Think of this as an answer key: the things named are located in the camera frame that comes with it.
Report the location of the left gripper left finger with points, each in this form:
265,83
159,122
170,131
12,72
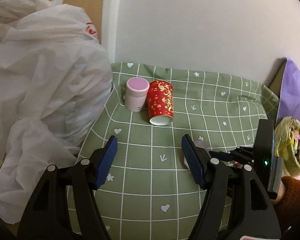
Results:
63,204

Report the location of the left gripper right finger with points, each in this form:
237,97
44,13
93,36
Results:
236,204

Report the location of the brown fuzzy sleeve forearm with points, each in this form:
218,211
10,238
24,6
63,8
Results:
288,207

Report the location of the right hand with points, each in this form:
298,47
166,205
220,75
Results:
280,195

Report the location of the purple pouch with pink lid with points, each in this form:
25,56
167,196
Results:
199,143

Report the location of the green grid bed sheet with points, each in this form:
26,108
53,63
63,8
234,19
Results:
149,193

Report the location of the red paper cup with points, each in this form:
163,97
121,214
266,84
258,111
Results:
160,103

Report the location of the white plastic bag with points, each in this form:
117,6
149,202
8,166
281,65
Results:
55,78

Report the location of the pink cylindrical container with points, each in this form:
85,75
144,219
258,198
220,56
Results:
136,93

